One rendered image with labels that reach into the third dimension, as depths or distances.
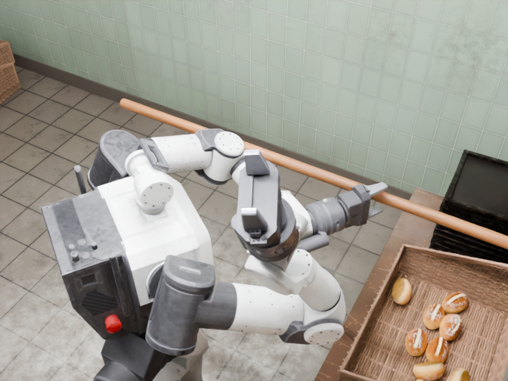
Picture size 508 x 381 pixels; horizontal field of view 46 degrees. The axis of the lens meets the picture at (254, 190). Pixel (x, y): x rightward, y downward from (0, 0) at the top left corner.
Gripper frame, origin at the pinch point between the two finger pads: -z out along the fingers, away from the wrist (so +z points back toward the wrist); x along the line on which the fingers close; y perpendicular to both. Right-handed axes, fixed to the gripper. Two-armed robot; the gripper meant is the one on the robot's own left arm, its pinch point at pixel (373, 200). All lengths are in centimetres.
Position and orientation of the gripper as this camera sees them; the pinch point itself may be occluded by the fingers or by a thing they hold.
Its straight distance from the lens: 156.1
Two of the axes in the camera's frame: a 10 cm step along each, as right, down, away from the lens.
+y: 4.3, 6.3, -6.5
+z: -9.0, 2.9, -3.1
